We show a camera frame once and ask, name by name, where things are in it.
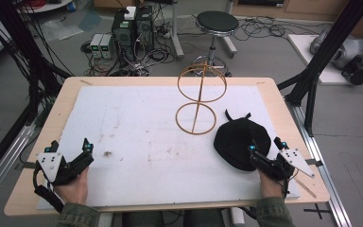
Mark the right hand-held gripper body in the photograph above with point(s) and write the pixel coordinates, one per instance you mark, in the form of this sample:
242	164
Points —
272	168

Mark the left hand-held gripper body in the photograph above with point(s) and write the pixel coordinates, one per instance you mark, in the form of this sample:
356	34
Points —
58	171

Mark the black knitted hat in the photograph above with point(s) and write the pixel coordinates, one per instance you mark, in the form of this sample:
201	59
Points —
236	143

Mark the person's right hand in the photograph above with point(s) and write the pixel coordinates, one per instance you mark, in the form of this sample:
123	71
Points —
268	187

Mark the person's left hand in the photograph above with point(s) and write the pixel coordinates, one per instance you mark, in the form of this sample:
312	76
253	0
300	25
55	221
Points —
74	189

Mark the thin wooden stick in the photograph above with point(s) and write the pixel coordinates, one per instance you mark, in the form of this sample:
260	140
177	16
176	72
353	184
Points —
305	188

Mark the white foam mat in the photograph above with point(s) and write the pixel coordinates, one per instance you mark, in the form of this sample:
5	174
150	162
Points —
154	126

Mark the white floor platform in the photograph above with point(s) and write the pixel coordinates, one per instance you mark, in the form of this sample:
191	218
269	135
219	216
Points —
302	53

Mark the grey power supply unit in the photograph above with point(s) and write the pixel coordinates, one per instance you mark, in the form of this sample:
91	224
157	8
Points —
95	45
107	46

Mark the person's legs dark trousers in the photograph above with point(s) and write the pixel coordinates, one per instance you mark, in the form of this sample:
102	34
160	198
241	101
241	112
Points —
157	219

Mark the black device on platform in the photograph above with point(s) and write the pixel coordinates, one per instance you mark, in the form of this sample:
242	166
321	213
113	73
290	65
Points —
357	72

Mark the grey robot shell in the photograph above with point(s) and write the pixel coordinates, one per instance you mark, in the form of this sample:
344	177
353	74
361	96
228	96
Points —
346	50

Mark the black computer tower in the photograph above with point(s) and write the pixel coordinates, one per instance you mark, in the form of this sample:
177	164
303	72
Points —
123	36
144	26

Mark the clear plastic sheet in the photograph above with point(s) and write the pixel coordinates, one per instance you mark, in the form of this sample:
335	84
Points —
60	30

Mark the black round stool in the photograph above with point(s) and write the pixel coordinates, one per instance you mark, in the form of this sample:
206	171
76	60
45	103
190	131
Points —
217	22

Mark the grey desk leg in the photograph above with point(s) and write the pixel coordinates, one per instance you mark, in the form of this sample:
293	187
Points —
177	34

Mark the small white box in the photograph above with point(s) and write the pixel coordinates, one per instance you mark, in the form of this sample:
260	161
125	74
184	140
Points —
130	13

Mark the round white table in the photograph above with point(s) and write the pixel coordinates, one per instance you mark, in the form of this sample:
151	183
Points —
45	5

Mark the aluminium rail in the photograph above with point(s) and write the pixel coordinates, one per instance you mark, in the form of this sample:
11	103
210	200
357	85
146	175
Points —
319	164
3	164

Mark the black metal frame stand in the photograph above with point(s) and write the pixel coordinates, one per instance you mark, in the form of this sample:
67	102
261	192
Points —
28	56
324	53

